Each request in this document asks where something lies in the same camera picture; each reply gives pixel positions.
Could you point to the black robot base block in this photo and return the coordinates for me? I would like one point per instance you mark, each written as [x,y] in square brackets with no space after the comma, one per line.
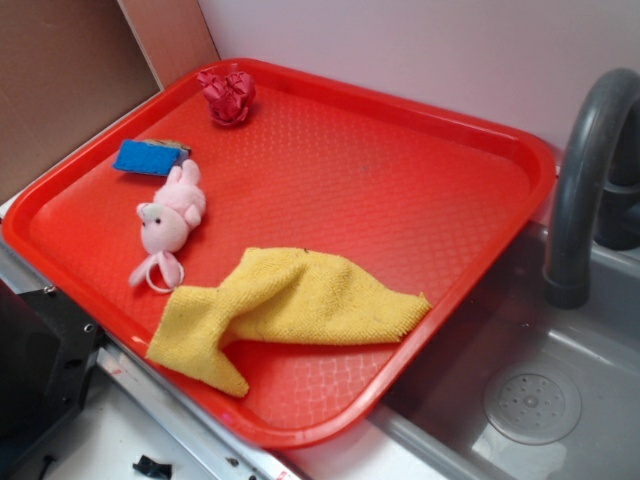
[48,350]

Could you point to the yellow microfiber cloth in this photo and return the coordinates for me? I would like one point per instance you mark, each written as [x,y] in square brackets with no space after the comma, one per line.
[278,295]

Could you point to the pink plush bunny toy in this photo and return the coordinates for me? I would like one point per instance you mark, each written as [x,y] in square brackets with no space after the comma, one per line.
[167,221]

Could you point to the red plastic tray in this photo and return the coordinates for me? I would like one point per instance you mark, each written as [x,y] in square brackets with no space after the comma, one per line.
[422,198]

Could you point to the crumpled red paper ball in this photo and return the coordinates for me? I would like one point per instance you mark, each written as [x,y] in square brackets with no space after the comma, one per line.
[228,97]

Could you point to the blue sponge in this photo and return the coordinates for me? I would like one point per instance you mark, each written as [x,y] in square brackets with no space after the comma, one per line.
[150,157]

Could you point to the grey toy sink basin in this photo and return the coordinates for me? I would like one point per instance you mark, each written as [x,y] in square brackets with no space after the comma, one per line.
[435,409]

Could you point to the round sink drain cover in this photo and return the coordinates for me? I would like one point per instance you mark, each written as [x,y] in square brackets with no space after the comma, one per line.
[532,403]

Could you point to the grey toy faucet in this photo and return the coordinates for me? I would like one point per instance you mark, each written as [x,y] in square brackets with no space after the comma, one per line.
[597,194]

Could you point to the black tape scrap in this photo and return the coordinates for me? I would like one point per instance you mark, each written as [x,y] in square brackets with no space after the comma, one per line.
[153,469]

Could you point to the brown cardboard panel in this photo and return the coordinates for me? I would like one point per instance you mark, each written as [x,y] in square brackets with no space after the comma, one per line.
[69,69]

